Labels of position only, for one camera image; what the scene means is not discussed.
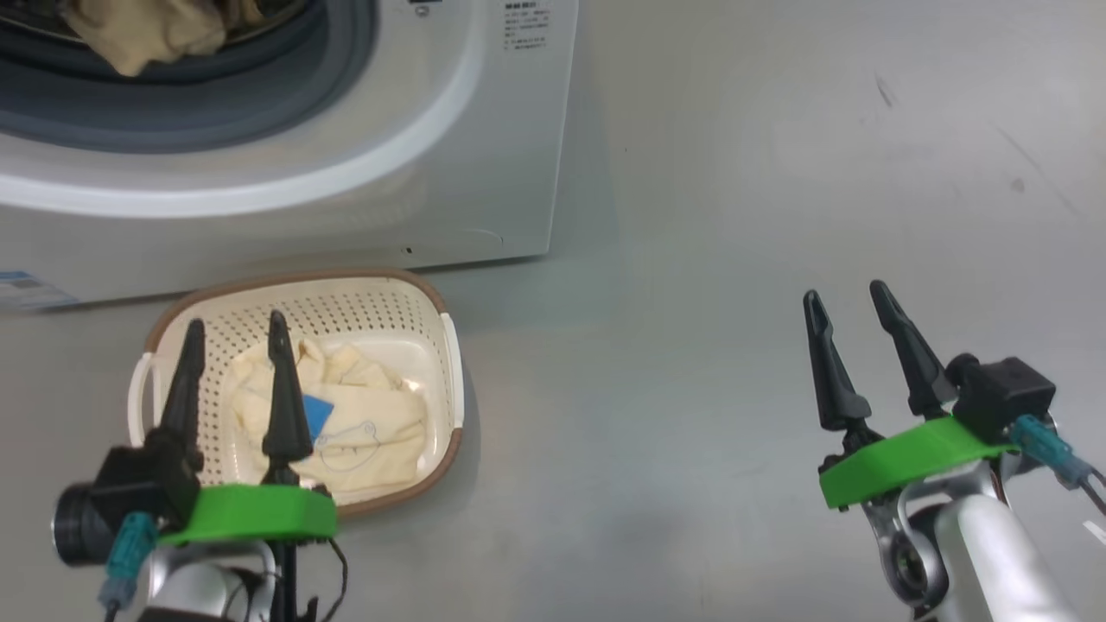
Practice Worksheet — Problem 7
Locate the white front-load washing machine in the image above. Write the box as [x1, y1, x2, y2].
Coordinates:
[0, 0, 580, 312]

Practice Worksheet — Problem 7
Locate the cream perforated basket brown rim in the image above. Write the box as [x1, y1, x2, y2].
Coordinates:
[128, 268, 466, 522]

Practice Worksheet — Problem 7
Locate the blue energy label sticker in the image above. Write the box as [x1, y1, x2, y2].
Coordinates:
[0, 270, 80, 314]

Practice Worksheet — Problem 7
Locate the cream garment with blue patch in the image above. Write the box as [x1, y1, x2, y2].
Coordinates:
[229, 337, 429, 506]

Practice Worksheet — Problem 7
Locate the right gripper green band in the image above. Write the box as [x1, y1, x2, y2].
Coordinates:
[803, 279, 1022, 511]

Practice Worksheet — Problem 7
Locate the teal plug camera cable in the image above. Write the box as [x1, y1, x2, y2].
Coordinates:
[98, 511, 162, 622]
[1007, 415, 1106, 512]

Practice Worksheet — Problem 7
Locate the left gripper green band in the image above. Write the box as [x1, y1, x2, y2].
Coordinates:
[143, 311, 339, 548]

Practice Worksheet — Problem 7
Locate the plain cream printed garment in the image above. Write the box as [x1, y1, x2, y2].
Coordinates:
[65, 0, 260, 77]

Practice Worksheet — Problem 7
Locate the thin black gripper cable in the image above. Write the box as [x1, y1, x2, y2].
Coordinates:
[276, 536, 348, 622]

